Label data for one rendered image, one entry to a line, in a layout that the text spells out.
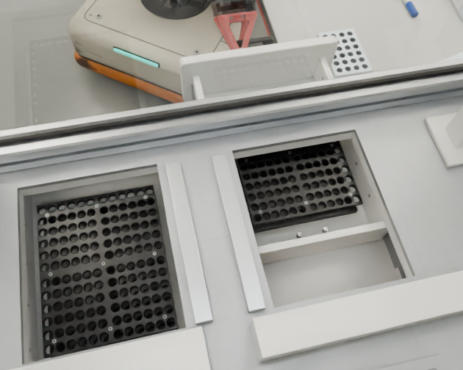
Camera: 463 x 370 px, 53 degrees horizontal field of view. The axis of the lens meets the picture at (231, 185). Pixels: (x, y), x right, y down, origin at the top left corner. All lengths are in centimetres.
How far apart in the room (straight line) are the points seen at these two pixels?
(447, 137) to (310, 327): 38
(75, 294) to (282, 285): 31
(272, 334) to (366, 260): 28
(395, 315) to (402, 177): 22
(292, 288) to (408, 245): 19
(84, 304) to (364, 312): 37
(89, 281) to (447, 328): 48
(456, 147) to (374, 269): 23
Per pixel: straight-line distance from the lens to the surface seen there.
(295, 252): 74
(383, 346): 65
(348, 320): 60
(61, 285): 70
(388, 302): 62
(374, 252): 81
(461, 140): 78
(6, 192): 73
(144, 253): 69
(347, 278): 78
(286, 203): 72
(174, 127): 68
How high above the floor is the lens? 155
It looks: 63 degrees down
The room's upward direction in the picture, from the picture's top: 6 degrees clockwise
